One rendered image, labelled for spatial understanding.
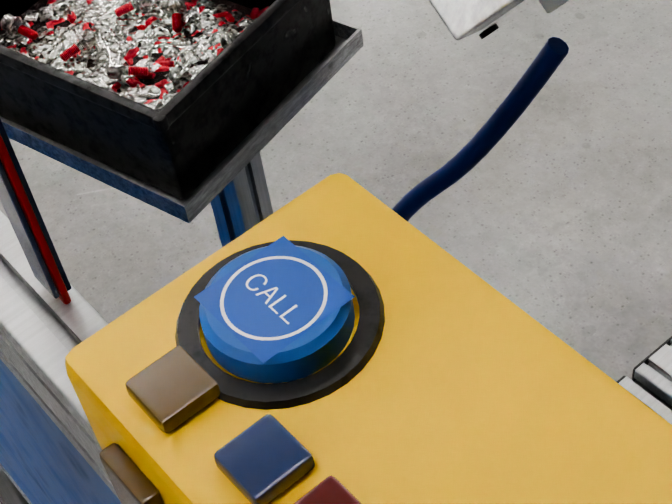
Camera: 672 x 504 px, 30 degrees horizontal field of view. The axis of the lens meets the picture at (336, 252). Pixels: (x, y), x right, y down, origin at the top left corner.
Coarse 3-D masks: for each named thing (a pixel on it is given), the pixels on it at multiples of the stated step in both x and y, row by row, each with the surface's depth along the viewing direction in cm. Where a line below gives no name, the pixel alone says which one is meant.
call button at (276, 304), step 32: (256, 256) 33; (288, 256) 33; (320, 256) 33; (224, 288) 33; (256, 288) 33; (288, 288) 33; (320, 288) 32; (224, 320) 32; (256, 320) 32; (288, 320) 32; (320, 320) 32; (352, 320) 33; (224, 352) 32; (256, 352) 31; (288, 352) 31; (320, 352) 32
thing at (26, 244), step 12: (0, 168) 55; (0, 180) 56; (0, 192) 58; (12, 192) 57; (12, 204) 57; (12, 216) 59; (24, 216) 58; (24, 228) 58; (24, 240) 60; (24, 252) 62; (36, 252) 60; (36, 264) 61; (36, 276) 63; (48, 276) 61; (48, 288) 62
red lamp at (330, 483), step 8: (328, 480) 29; (336, 480) 29; (320, 488) 29; (328, 488) 29; (336, 488) 29; (344, 488) 29; (304, 496) 29; (312, 496) 29; (320, 496) 29; (328, 496) 29; (336, 496) 29; (344, 496) 29; (352, 496) 29
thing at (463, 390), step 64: (320, 192) 36; (384, 256) 34; (448, 256) 34; (128, 320) 34; (192, 320) 33; (384, 320) 33; (448, 320) 33; (512, 320) 32; (256, 384) 32; (320, 384) 31; (384, 384) 31; (448, 384) 31; (512, 384) 31; (576, 384) 31; (128, 448) 32; (192, 448) 31; (320, 448) 30; (384, 448) 30; (448, 448) 30; (512, 448) 30; (576, 448) 30; (640, 448) 29
